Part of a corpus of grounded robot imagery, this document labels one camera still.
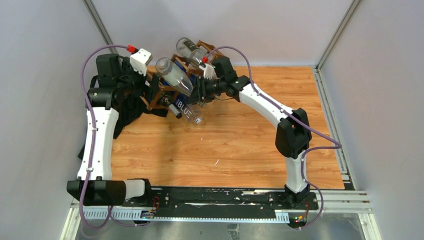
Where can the clear tall wine bottle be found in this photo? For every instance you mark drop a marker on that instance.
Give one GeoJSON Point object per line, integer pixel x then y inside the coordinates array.
{"type": "Point", "coordinates": [163, 68]}

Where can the blue bottle with BLUE text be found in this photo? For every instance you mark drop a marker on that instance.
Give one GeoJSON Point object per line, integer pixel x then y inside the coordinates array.
{"type": "Point", "coordinates": [192, 113]}

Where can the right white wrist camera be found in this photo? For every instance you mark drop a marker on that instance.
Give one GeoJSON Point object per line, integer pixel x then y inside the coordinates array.
{"type": "Point", "coordinates": [208, 71]}

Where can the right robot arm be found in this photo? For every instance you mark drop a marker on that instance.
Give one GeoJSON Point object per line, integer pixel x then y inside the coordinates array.
{"type": "Point", "coordinates": [293, 134]}

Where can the clear bottle with black label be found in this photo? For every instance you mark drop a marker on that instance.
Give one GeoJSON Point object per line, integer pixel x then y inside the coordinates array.
{"type": "Point", "coordinates": [190, 51]}

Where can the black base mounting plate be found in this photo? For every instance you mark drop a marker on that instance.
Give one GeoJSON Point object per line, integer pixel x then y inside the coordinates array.
{"type": "Point", "coordinates": [223, 202]}

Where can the brown wooden wine rack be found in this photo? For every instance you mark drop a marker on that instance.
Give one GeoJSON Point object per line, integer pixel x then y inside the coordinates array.
{"type": "Point", "coordinates": [189, 74]}

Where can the dark green wine bottle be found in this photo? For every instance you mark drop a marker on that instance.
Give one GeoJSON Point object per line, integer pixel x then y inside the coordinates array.
{"type": "Point", "coordinates": [166, 100]}

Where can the black cloth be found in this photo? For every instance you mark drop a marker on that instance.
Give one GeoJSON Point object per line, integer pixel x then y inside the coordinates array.
{"type": "Point", "coordinates": [129, 106]}

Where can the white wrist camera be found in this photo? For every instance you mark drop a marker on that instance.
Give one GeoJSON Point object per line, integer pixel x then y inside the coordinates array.
{"type": "Point", "coordinates": [139, 60]}
{"type": "Point", "coordinates": [208, 71]}

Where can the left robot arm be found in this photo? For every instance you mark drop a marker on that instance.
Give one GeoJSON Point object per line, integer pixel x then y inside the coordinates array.
{"type": "Point", "coordinates": [94, 185]}

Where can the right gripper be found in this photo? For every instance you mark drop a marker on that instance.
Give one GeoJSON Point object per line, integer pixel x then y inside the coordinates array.
{"type": "Point", "coordinates": [204, 96]}

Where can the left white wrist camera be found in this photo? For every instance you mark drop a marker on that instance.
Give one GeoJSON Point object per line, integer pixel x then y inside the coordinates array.
{"type": "Point", "coordinates": [139, 60]}

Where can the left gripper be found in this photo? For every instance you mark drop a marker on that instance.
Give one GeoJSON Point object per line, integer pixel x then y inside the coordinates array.
{"type": "Point", "coordinates": [150, 91]}

